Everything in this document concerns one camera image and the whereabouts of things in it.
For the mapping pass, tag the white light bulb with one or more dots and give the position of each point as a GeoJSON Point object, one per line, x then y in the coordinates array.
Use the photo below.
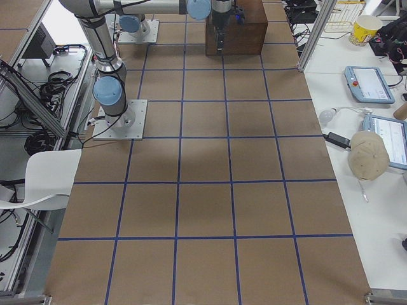
{"type": "Point", "coordinates": [327, 115]}

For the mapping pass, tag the aluminium frame post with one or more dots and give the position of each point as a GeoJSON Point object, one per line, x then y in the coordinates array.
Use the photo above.
{"type": "Point", "coordinates": [319, 25]}

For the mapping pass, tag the yellow popcorn cup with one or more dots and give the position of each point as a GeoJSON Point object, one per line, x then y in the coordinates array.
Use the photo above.
{"type": "Point", "coordinates": [364, 29]}

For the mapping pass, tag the silver robot arm at cabinet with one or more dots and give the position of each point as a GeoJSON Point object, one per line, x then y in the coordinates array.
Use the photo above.
{"type": "Point", "coordinates": [135, 25]}

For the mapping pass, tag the beige baseball cap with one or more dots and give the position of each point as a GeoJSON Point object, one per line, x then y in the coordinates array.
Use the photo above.
{"type": "Point", "coordinates": [368, 157]}

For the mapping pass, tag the black power adapter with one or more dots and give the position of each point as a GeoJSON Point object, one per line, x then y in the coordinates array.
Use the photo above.
{"type": "Point", "coordinates": [337, 140]}

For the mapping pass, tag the black box under table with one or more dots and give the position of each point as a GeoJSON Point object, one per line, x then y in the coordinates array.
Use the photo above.
{"type": "Point", "coordinates": [41, 46]}

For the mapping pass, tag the blue teach pendant near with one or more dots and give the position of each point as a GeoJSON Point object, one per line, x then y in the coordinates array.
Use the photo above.
{"type": "Point", "coordinates": [393, 134]}

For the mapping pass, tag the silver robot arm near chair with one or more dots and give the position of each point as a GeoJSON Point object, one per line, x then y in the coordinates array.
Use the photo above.
{"type": "Point", "coordinates": [109, 89]}

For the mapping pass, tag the dark wooden cabinet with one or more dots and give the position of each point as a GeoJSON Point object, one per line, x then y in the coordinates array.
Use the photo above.
{"type": "Point", "coordinates": [247, 39]}

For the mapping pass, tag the black gripper at cabinet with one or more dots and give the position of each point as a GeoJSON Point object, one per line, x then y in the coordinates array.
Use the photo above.
{"type": "Point", "coordinates": [219, 18]}

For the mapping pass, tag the blue teach pendant far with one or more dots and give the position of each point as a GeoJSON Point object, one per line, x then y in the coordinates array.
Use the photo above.
{"type": "Point", "coordinates": [367, 85]}

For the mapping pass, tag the white plastic chair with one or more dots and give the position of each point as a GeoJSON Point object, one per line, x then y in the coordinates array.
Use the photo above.
{"type": "Point", "coordinates": [49, 178]}

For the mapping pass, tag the blue teach pendant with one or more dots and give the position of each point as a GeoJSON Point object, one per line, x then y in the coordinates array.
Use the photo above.
{"type": "Point", "coordinates": [367, 85]}
{"type": "Point", "coordinates": [393, 134]}

